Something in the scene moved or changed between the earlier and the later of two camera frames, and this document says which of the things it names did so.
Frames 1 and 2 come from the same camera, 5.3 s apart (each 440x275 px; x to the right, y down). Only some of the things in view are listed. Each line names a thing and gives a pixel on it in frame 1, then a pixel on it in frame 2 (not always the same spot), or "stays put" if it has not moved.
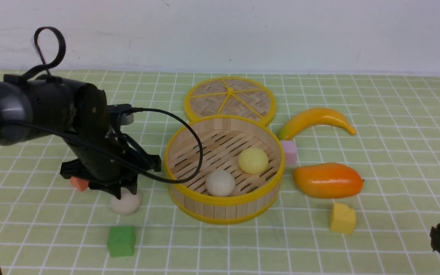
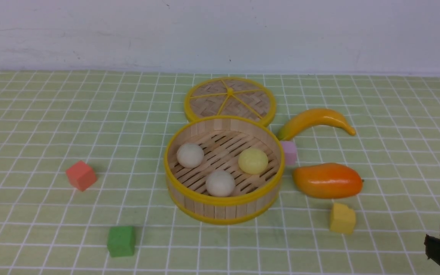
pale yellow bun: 253,160 stays put
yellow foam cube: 343,219 stays put
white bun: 220,183 stays put
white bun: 129,203 → 190,155
